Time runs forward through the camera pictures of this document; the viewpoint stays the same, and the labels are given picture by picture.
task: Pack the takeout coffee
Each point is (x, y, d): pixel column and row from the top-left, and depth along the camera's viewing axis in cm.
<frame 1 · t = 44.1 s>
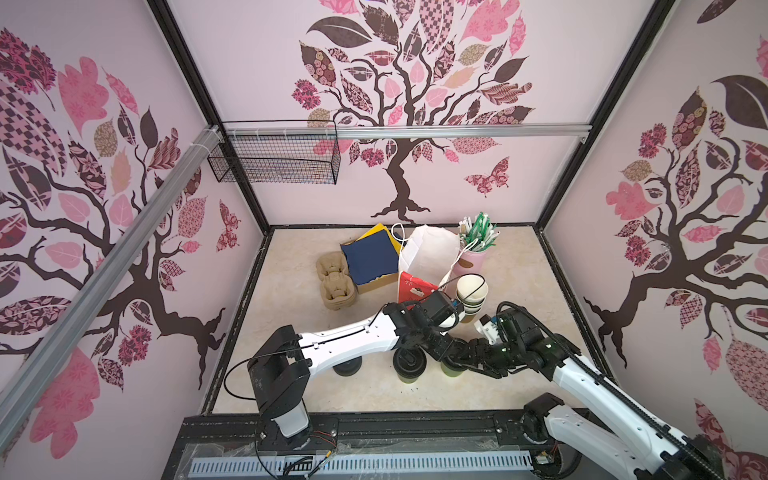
left hand: (445, 352, 76), fingers open
right hand: (463, 361, 76), fingers open
white red paper bag: (427, 256, 100), point 11 cm above the table
pink straw holder cup: (469, 263, 99), point 10 cm above the table
stack of paper cups: (474, 287, 89), point 13 cm above the table
navy napkin stack box: (373, 259, 110), point 2 cm above the table
green paper cup: (408, 380, 80), point 4 cm above the table
black cup lid: (409, 362, 75), point 12 cm above the table
green paper cup 2: (450, 372, 79), point 7 cm above the table

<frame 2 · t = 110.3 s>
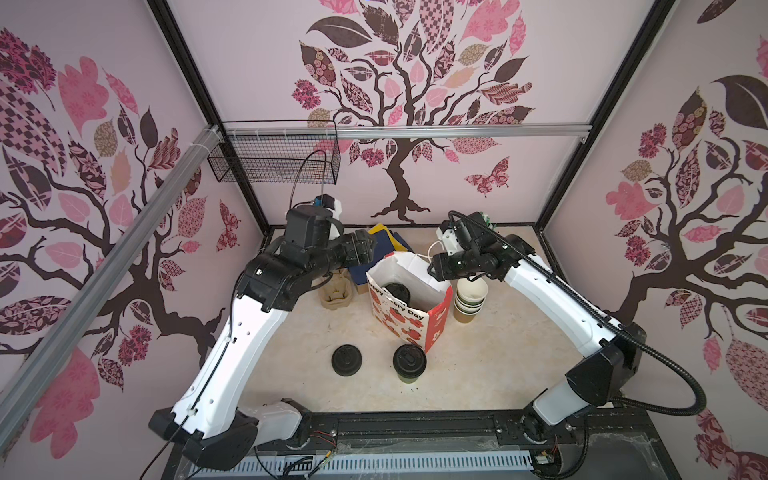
left hand: (362, 248, 64), fingers open
right hand: (436, 265, 78), fingers open
white red paper bag: (421, 319, 70), point 24 cm above the table
black cup lid 2: (399, 291, 87), point 14 cm above the table
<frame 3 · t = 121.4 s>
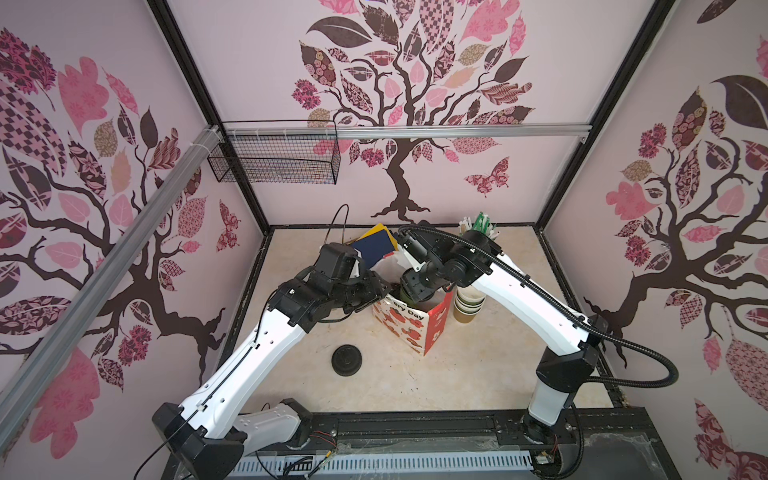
left hand: (386, 295, 69), fingers open
right hand: (417, 277, 71), fingers open
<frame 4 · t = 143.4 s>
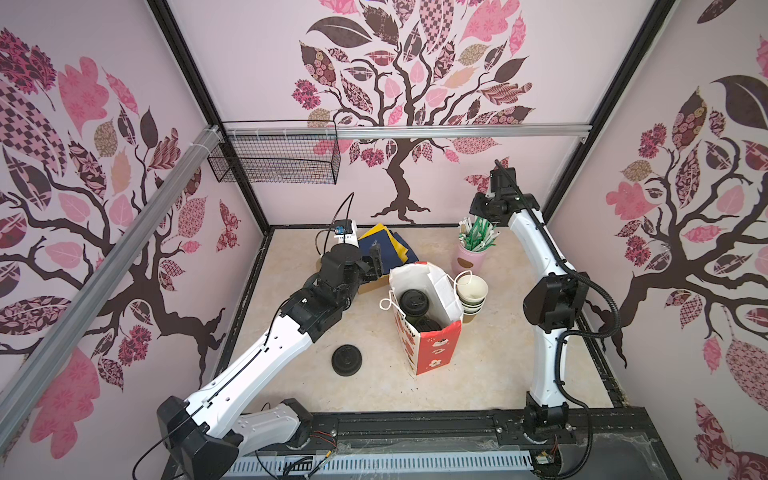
left hand: (368, 251, 71), fingers open
right hand: (479, 201, 94), fingers open
white red paper bag: (427, 350, 73), point 17 cm above the table
